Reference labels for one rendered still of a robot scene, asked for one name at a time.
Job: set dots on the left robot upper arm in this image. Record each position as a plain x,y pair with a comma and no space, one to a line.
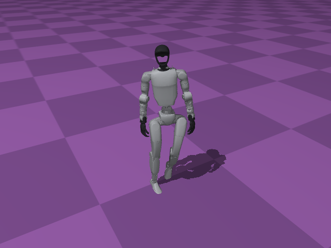
182,75

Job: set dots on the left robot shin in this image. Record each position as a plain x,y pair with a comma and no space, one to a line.
172,161

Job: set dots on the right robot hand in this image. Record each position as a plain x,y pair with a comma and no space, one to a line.
143,127

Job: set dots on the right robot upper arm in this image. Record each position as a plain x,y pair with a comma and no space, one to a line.
146,77

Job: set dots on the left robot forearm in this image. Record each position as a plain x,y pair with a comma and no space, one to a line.
189,107

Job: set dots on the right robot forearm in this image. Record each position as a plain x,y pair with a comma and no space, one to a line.
143,110

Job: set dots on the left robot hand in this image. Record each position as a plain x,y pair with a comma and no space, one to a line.
192,124

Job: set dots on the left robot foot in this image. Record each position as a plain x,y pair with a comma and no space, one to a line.
168,172

